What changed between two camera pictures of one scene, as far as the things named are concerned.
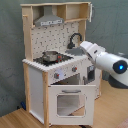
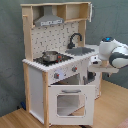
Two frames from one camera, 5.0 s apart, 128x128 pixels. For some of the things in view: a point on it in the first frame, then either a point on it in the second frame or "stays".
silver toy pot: (50, 56) stays
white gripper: (92, 49) -> (96, 65)
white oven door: (71, 104) stays
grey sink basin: (77, 51) stays
